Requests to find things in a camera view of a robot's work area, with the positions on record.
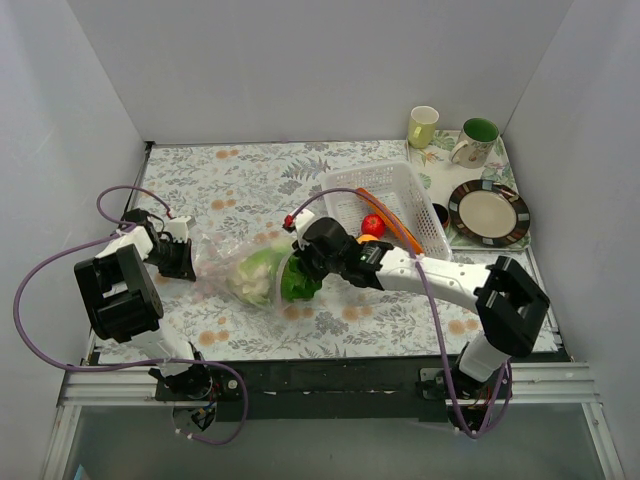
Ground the orange fake fruit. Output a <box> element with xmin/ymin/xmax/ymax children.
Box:
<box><xmin>357</xmin><ymin>234</ymin><xmax>378</xmax><ymax>244</ymax></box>

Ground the red fake strawberry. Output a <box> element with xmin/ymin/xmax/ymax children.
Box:
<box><xmin>360</xmin><ymin>214</ymin><xmax>386</xmax><ymax>238</ymax></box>

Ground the green fake lettuce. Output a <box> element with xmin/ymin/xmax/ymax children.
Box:
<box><xmin>236</xmin><ymin>248</ymin><xmax>324</xmax><ymax>304</ymax></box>

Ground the clear zip top bag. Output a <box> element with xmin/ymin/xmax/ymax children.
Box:
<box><xmin>194</xmin><ymin>236</ymin><xmax>293</xmax><ymax>312</ymax></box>

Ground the white fake cauliflower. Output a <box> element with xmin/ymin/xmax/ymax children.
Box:
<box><xmin>227</xmin><ymin>240</ymin><xmax>292</xmax><ymax>307</ymax></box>

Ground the white plastic basket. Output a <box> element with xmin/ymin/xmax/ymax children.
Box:
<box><xmin>320</xmin><ymin>161</ymin><xmax>452</xmax><ymax>261</ymax></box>

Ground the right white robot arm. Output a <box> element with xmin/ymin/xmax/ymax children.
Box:
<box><xmin>284</xmin><ymin>210</ymin><xmax>550</xmax><ymax>398</ymax></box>

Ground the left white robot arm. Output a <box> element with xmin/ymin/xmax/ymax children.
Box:
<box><xmin>74</xmin><ymin>208</ymin><xmax>213</xmax><ymax>400</ymax></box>

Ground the floral table mat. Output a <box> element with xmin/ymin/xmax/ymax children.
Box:
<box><xmin>97</xmin><ymin>139</ymin><xmax>560</xmax><ymax>365</ymax></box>

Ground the small brown cup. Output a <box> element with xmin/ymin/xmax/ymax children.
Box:
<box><xmin>433</xmin><ymin>203</ymin><xmax>450</xmax><ymax>229</ymax></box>

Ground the floral serving tray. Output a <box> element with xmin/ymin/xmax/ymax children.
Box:
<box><xmin>405</xmin><ymin>128</ymin><xmax>532</xmax><ymax>251</ymax></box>

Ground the yellow green mug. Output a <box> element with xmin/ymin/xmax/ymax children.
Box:
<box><xmin>407</xmin><ymin>106</ymin><xmax>439</xmax><ymax>149</ymax></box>

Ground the striped rim ceramic plate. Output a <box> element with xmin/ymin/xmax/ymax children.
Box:
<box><xmin>446</xmin><ymin>179</ymin><xmax>531</xmax><ymax>248</ymax></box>

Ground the green interior floral mug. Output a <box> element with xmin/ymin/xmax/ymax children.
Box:
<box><xmin>449</xmin><ymin>118</ymin><xmax>499</xmax><ymax>169</ymax></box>

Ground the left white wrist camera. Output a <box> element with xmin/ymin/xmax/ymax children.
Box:
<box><xmin>164</xmin><ymin>216</ymin><xmax>196</xmax><ymax>243</ymax></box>

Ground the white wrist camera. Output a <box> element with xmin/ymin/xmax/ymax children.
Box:
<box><xmin>164</xmin><ymin>216</ymin><xmax>196</xmax><ymax>243</ymax></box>
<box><xmin>282</xmin><ymin>209</ymin><xmax>316</xmax><ymax>235</ymax></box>

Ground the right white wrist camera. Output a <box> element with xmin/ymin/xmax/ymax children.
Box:
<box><xmin>282</xmin><ymin>209</ymin><xmax>316</xmax><ymax>235</ymax></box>

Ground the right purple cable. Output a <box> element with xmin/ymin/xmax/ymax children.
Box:
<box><xmin>294</xmin><ymin>187</ymin><xmax>513</xmax><ymax>440</ymax></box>

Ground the purple cable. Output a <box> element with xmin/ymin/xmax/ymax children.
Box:
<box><xmin>12</xmin><ymin>184</ymin><xmax>250</xmax><ymax>445</ymax></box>
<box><xmin>294</xmin><ymin>187</ymin><xmax>513</xmax><ymax>440</ymax></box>

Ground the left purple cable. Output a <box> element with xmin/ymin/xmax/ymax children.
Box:
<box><xmin>12</xmin><ymin>184</ymin><xmax>250</xmax><ymax>445</ymax></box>

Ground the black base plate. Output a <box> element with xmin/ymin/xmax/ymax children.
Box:
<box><xmin>150</xmin><ymin>355</ymin><xmax>453</xmax><ymax>422</ymax></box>

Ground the aluminium frame rail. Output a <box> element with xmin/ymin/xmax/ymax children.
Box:
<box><xmin>59</xmin><ymin>362</ymin><xmax>601</xmax><ymax>406</ymax></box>

